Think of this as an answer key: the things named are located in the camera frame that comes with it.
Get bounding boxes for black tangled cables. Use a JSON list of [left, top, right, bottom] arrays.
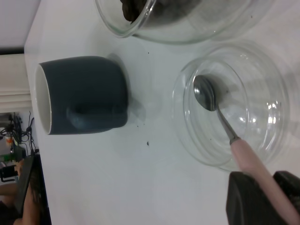
[[0, 112, 39, 157]]

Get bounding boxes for small black device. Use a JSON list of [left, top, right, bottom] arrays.
[[0, 165, 18, 182]]

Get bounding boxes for dark slanted board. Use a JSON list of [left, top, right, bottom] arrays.
[[15, 154, 52, 225]]

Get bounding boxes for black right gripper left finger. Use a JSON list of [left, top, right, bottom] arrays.
[[226, 171, 293, 225]]

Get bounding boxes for dark grey ceramic mug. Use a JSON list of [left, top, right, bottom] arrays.
[[35, 55, 129, 136]]

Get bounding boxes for coffee beans large heap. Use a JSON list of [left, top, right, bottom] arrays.
[[120, 0, 202, 24]]

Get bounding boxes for metal spoon pink handle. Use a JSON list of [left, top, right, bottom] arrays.
[[193, 75, 297, 218]]

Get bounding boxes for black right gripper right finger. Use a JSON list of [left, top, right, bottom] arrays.
[[273, 170, 300, 221]]

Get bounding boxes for clear glass handled cup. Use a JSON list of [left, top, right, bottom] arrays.
[[95, 0, 277, 44]]

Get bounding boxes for clear round glass dish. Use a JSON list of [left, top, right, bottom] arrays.
[[172, 43, 291, 173]]

